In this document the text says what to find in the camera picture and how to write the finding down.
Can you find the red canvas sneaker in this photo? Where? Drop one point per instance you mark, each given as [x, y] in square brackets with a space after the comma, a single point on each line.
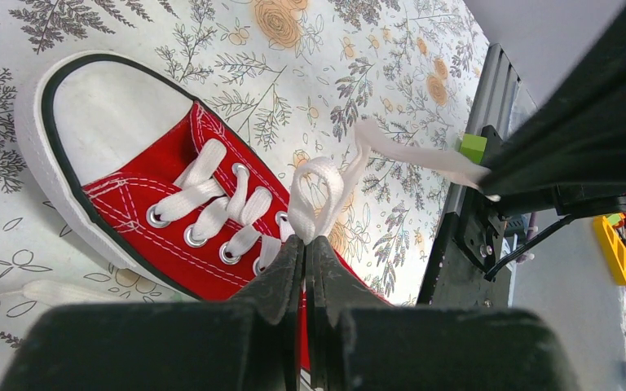
[129, 137]

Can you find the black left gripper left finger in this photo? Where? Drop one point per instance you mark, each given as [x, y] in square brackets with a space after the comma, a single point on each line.
[272, 358]

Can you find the green cube on rail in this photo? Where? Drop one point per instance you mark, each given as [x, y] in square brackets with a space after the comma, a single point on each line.
[473, 147]

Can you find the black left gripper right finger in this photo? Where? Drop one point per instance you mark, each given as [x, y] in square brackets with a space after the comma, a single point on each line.
[330, 287]

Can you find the floral patterned table mat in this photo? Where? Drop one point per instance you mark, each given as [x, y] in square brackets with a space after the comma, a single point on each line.
[290, 77]

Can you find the yellow plastic object outside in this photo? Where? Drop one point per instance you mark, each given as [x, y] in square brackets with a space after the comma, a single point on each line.
[613, 249]

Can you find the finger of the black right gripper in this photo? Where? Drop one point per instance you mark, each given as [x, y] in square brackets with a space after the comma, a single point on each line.
[579, 136]

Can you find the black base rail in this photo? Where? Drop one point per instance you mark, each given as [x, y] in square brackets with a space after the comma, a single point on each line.
[452, 280]

